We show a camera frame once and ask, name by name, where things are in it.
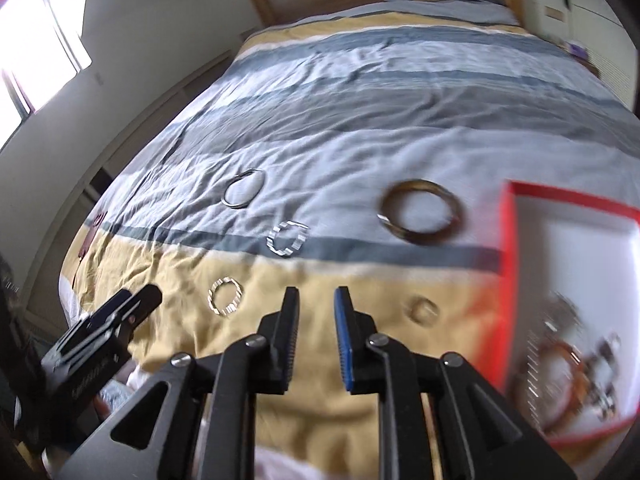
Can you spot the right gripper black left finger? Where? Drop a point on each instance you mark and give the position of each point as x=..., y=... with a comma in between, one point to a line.
x=275, y=360

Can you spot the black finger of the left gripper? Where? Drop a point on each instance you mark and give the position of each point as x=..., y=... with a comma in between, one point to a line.
x=127, y=309

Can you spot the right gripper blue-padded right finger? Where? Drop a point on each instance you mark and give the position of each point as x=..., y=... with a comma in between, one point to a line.
x=359, y=368

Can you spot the large thin silver bangle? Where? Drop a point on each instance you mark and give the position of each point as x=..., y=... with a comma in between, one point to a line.
x=243, y=188

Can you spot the brown horn bangle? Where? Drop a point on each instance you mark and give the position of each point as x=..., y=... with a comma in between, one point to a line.
x=420, y=212

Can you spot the amber orange bangle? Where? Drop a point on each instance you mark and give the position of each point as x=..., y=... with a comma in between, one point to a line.
x=551, y=385

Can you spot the striped blue yellow duvet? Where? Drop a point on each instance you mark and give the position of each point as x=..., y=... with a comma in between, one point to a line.
x=335, y=109

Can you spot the red gift box white interior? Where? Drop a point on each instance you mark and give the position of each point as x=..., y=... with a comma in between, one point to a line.
x=569, y=271

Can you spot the bright window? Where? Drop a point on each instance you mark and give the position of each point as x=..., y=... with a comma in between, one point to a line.
x=41, y=52

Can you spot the grey blue pillow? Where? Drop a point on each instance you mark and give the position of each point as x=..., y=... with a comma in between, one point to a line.
x=487, y=12

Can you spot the wooden nightstand with items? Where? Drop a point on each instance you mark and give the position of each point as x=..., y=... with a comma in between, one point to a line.
x=576, y=51

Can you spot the beige wall switch plate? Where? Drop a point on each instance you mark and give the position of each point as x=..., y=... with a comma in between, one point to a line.
x=553, y=13

